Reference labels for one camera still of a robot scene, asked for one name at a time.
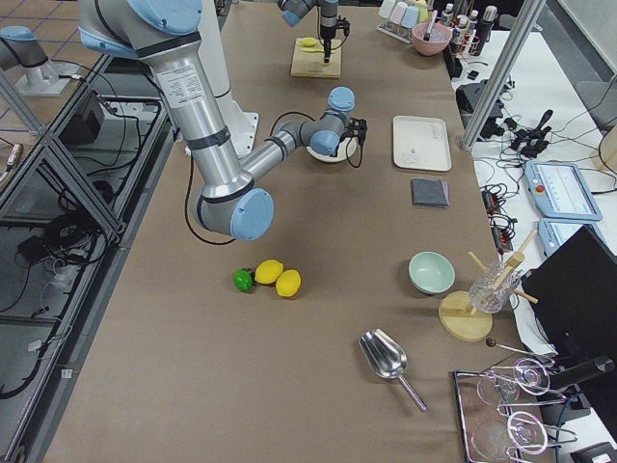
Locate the clear glass cup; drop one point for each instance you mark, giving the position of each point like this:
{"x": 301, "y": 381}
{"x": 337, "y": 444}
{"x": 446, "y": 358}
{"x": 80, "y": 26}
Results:
{"x": 493, "y": 288}

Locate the yellow lemon near plate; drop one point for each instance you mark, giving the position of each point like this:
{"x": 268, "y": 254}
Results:
{"x": 268, "y": 271}

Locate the wooden cutting board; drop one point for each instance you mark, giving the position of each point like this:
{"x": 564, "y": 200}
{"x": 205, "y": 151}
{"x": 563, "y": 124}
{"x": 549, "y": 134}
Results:
{"x": 312, "y": 64}

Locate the grey folded cloth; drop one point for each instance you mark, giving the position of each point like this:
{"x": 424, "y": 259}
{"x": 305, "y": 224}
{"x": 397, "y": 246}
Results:
{"x": 431, "y": 192}

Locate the wooden cup stand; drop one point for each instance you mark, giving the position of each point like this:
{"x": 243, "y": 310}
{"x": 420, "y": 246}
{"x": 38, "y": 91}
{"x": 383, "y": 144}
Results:
{"x": 456, "y": 313}

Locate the black laptop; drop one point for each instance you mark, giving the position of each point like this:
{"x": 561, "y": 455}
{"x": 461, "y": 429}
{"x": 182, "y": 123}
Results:
{"x": 576, "y": 291}

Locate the blue teach pendant lower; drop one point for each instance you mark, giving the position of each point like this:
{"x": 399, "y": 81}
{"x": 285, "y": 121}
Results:
{"x": 555, "y": 232}

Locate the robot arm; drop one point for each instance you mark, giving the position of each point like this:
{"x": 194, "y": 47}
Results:
{"x": 164, "y": 35}
{"x": 293, "y": 11}

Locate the cream round plate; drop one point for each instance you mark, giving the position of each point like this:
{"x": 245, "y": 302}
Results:
{"x": 344, "y": 150}

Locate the aluminium frame post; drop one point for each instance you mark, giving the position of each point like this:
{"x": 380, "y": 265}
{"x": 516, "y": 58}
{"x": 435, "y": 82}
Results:
{"x": 507, "y": 58}

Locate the pastel cups rack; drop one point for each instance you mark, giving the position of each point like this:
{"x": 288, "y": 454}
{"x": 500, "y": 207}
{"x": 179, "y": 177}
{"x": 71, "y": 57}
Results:
{"x": 400, "y": 17}

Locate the green lime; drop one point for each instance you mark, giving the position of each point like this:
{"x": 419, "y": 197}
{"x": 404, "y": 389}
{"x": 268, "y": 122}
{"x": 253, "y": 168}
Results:
{"x": 243, "y": 279}

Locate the metal ice scoop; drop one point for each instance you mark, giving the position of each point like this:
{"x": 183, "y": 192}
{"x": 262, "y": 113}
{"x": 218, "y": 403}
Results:
{"x": 389, "y": 361}

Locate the mint green bowl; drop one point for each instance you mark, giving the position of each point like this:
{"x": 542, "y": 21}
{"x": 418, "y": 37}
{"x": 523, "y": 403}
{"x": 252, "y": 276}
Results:
{"x": 431, "y": 273}

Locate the blue teach pendant upper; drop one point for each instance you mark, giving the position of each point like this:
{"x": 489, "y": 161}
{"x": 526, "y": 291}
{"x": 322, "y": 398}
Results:
{"x": 559, "y": 191}

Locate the yellow lemon outer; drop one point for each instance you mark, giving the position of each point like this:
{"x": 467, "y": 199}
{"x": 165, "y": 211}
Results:
{"x": 288, "y": 283}

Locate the lemon slices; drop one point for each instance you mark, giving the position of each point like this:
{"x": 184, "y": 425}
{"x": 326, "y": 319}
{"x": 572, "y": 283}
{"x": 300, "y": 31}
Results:
{"x": 307, "y": 42}

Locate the bottles rack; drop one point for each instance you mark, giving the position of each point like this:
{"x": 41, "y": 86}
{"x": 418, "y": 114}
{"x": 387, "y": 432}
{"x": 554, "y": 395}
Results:
{"x": 470, "y": 29}

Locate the blue teach pendant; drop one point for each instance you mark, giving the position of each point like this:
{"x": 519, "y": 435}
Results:
{"x": 559, "y": 191}
{"x": 555, "y": 232}

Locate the black wire glass rack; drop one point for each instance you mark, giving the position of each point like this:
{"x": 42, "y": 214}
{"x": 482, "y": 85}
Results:
{"x": 525, "y": 411}

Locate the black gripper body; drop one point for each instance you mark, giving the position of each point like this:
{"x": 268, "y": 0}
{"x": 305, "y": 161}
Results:
{"x": 346, "y": 135}
{"x": 328, "y": 33}

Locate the pink ice bucket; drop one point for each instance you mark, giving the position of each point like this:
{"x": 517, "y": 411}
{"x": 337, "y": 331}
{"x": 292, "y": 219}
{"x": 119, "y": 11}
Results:
{"x": 440, "y": 37}

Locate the cream rabbit tray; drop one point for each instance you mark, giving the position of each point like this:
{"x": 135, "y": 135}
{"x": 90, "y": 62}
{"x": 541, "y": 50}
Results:
{"x": 420, "y": 143}

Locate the metal tongs black tip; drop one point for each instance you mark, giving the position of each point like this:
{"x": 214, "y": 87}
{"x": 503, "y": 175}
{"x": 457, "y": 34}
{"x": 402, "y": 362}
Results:
{"x": 429, "y": 26}

